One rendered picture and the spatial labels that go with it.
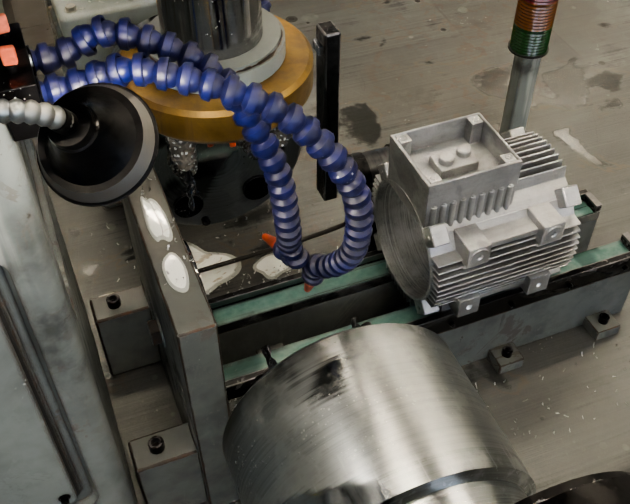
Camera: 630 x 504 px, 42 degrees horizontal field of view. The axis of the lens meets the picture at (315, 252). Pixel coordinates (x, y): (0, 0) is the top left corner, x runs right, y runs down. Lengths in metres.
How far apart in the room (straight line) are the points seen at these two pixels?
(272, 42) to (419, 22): 1.15
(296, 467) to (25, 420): 0.24
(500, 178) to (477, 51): 0.85
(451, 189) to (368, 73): 0.80
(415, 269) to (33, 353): 0.56
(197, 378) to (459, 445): 0.28
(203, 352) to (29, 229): 0.26
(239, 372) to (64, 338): 0.37
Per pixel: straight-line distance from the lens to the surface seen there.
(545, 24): 1.34
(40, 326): 0.69
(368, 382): 0.72
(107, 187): 0.46
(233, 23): 0.72
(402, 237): 1.12
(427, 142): 1.02
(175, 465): 0.98
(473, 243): 0.97
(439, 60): 1.76
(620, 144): 1.62
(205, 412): 0.89
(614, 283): 1.24
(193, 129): 0.72
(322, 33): 0.97
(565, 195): 1.03
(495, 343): 1.19
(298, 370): 0.74
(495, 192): 0.99
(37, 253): 0.63
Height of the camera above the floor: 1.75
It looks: 46 degrees down
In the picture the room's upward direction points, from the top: straight up
